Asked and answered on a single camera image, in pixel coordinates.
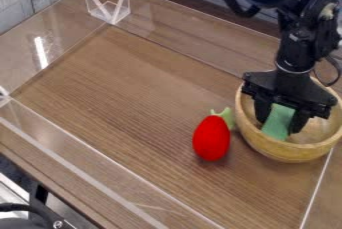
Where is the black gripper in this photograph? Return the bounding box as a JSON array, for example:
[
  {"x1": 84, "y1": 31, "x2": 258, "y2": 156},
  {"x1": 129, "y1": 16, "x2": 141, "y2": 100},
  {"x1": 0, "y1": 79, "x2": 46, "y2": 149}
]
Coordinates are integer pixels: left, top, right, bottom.
[{"x1": 242, "y1": 70, "x2": 336, "y2": 134}]

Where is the green rectangular block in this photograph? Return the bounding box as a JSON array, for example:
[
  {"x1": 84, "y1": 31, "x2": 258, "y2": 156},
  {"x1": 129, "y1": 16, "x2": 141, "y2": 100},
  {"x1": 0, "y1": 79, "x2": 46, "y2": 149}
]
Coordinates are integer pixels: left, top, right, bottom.
[{"x1": 262, "y1": 104, "x2": 295, "y2": 141}]

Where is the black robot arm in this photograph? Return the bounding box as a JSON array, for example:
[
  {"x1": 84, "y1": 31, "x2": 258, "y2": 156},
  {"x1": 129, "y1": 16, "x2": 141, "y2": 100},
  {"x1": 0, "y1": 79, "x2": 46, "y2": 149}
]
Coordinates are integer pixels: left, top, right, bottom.
[{"x1": 224, "y1": 0, "x2": 342, "y2": 134}]

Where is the brown wooden bowl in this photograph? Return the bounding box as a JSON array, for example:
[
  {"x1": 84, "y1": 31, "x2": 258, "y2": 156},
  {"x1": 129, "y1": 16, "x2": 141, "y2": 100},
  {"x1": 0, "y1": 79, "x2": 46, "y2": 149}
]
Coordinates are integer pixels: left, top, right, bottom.
[{"x1": 234, "y1": 78, "x2": 342, "y2": 163}]

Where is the red plush strawberry toy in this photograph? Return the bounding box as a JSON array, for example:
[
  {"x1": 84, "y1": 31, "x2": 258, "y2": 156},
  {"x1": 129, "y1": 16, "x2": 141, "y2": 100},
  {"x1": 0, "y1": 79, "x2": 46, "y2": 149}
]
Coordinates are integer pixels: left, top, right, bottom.
[{"x1": 192, "y1": 107, "x2": 234, "y2": 162}]

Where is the clear acrylic tray wall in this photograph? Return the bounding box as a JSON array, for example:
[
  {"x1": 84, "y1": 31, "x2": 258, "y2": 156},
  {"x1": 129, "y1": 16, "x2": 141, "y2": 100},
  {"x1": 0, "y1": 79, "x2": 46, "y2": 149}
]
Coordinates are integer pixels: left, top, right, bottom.
[{"x1": 0, "y1": 87, "x2": 224, "y2": 229}]

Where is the clear acrylic corner bracket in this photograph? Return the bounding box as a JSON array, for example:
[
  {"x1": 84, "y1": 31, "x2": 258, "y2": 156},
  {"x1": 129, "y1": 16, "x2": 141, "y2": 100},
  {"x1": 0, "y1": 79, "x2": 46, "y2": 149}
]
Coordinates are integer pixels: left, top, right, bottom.
[{"x1": 85, "y1": 0, "x2": 131, "y2": 25}]

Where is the black cable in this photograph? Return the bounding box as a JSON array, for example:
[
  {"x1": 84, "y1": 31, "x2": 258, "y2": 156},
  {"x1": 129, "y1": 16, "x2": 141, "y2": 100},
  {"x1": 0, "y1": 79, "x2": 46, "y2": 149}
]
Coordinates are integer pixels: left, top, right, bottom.
[{"x1": 0, "y1": 202, "x2": 57, "y2": 229}]

